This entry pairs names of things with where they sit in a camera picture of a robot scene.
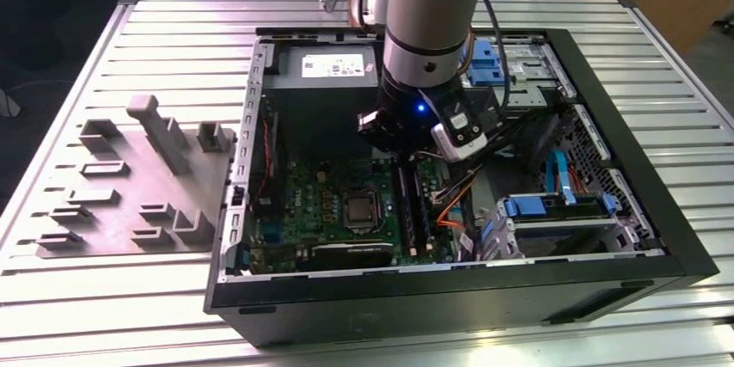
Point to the grey power supply with label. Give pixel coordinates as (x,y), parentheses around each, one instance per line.
(332,83)

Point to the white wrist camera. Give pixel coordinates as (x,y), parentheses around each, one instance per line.
(459,135)

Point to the black graphics card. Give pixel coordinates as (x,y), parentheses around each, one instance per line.
(350,253)

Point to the green motherboard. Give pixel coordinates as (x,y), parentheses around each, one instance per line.
(310,195)

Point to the blue disk carrier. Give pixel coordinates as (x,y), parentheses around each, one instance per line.
(484,66)

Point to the CPU socket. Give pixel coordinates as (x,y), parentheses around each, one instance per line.
(360,227)

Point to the silver CPU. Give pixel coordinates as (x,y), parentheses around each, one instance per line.
(359,209)

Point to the black open PC case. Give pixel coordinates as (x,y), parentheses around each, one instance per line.
(459,298)

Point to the hard disk in blue carrier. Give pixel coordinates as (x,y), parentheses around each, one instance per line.
(524,206)

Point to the grey parts rack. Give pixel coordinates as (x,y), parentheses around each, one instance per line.
(143,195)

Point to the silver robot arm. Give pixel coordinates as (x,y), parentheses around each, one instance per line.
(427,19)

